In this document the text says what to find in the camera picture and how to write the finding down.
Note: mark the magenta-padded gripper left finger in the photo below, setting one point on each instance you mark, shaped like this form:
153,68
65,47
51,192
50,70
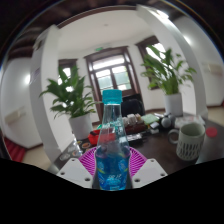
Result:
75,173

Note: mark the leafy plant in white pot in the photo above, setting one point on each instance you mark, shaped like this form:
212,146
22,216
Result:
174,105
81,127

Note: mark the brown-framed window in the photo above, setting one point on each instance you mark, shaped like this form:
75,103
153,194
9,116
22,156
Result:
156,46
66,71

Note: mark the white wall heater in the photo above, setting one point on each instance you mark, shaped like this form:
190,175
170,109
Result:
216,68
14,115

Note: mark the green notebook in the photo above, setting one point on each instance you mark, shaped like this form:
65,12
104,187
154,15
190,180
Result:
150,119

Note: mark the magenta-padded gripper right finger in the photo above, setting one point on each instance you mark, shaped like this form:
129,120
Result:
148,172

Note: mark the green exit sign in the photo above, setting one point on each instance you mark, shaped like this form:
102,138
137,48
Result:
98,49

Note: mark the red snack packet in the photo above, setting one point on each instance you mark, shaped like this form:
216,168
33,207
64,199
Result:
94,137

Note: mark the printed paper booklet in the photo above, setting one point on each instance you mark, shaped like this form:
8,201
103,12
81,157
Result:
189,120

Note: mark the flat black case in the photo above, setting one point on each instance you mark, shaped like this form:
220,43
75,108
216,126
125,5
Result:
135,137

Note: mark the brown wooden double door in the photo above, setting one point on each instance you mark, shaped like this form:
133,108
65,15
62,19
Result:
131,87

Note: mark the clear bottle with teal cap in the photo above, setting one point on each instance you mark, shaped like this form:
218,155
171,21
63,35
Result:
112,166

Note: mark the glowing wall lamp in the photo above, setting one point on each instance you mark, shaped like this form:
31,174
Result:
187,40
27,79

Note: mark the red carpeted staircase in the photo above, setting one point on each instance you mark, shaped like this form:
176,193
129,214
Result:
15,150

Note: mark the white mug with green pattern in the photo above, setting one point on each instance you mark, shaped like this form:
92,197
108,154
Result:
190,143

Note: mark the silver-headed black microphone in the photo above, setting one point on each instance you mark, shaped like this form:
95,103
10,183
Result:
172,117
165,122

